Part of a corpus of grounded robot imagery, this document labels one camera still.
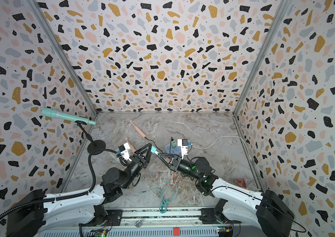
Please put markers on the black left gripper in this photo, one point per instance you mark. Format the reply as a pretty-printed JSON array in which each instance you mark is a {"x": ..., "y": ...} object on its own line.
[{"x": 140, "y": 162}]

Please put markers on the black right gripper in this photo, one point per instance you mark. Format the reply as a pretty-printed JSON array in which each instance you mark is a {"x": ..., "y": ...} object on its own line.
[{"x": 179, "y": 165}]

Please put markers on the teal charger cube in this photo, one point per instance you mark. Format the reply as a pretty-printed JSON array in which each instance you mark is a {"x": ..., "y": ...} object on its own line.
[{"x": 154, "y": 150}]

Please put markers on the green charger plug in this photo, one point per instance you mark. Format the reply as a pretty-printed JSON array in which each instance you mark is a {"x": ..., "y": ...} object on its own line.
[{"x": 173, "y": 143}]

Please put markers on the pink toothbrush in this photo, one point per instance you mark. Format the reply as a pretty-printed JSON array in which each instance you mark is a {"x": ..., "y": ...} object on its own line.
[
  {"x": 130, "y": 145},
  {"x": 142, "y": 134}
]

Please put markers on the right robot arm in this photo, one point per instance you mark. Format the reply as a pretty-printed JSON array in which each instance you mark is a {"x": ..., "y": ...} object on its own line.
[{"x": 265, "y": 211}]

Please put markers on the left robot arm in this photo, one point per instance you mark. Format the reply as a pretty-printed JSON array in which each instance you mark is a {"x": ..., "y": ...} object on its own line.
[{"x": 37, "y": 211}]

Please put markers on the blue power strip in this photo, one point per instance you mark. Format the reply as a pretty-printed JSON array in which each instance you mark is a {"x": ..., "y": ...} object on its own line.
[{"x": 173, "y": 150}]

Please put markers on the red button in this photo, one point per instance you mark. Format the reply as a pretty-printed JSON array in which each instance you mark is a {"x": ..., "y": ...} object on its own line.
[{"x": 176, "y": 231}]

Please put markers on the red smartphone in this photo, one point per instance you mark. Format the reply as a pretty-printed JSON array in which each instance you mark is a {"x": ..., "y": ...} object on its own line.
[{"x": 240, "y": 182}]

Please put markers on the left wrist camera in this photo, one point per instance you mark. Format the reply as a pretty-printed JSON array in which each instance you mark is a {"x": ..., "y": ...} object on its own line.
[{"x": 124, "y": 152}]

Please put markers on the metal base rail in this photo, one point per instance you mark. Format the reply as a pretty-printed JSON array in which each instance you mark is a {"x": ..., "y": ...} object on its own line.
[{"x": 149, "y": 222}]

